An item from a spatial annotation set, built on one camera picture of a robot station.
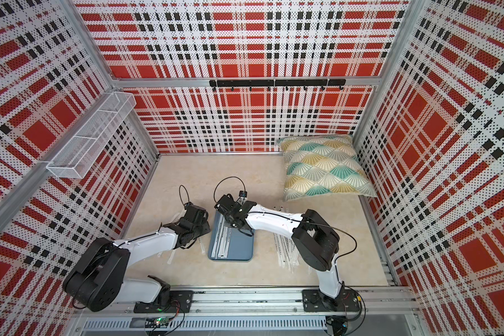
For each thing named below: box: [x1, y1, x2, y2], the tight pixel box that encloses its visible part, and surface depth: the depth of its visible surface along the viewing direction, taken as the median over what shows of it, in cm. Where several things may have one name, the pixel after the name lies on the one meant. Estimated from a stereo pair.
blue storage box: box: [207, 210, 255, 262], surface depth 88 cm
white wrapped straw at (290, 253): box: [282, 235, 300, 274], surface depth 85 cm
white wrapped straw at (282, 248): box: [273, 232, 290, 271], surface depth 86 cm
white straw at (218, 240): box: [211, 222, 224, 259], surface depth 90 cm
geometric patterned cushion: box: [277, 134, 378, 202], surface depth 95 cm
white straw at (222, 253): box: [218, 224, 232, 259], surface depth 88 cm
